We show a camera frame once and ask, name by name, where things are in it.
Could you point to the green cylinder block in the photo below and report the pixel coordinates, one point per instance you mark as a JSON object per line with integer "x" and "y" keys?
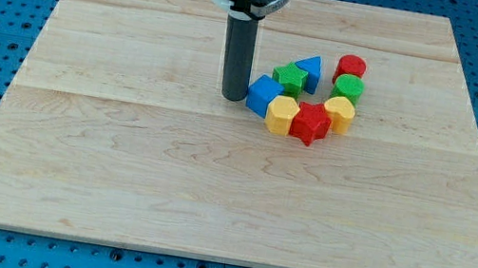
{"x": 348, "y": 86}

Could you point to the red cylinder block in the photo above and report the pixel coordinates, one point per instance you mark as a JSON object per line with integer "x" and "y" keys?
{"x": 350, "y": 64}

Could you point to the yellow hexagon block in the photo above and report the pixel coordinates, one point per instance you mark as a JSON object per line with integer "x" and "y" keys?
{"x": 280, "y": 114}

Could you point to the light wooden board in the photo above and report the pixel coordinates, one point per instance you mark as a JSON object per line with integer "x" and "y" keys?
{"x": 114, "y": 131}

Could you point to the green star block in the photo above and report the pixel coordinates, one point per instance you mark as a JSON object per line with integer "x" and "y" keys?
{"x": 292, "y": 78}

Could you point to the red star block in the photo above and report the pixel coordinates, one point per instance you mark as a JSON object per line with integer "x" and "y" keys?
{"x": 311, "y": 123}

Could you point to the blue triangle block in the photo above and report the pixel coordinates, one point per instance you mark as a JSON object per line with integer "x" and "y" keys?
{"x": 313, "y": 67}

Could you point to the blue cube block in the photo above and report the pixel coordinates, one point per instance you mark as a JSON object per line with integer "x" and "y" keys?
{"x": 261, "y": 93}

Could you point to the dark grey cylindrical pointer rod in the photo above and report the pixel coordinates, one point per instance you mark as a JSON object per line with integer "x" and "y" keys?
{"x": 238, "y": 57}

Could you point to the yellow heart block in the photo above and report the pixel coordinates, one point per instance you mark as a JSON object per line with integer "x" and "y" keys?
{"x": 341, "y": 112}

